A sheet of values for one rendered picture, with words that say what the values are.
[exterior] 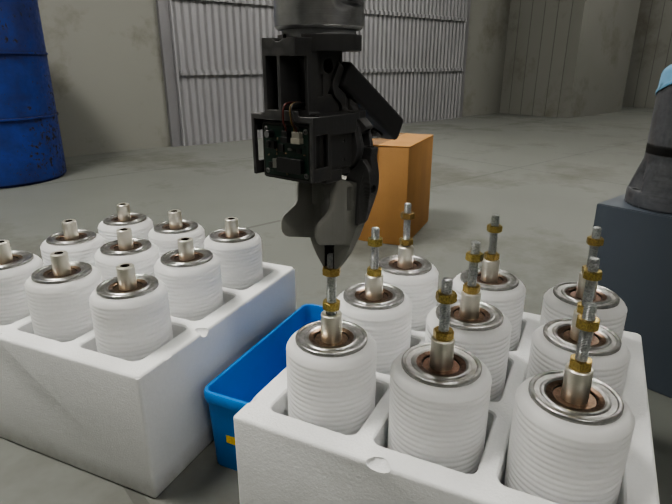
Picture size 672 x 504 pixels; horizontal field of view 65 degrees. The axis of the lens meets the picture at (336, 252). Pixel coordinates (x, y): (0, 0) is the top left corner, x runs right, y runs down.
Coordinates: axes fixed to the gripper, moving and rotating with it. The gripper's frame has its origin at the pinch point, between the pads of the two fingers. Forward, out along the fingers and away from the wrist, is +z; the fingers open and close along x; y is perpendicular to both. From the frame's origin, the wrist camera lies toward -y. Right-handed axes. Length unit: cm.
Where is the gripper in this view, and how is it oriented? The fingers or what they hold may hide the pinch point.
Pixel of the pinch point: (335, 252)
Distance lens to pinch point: 52.8
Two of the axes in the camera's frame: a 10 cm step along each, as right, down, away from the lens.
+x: 7.8, 2.1, -5.9
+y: -6.3, 2.6, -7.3
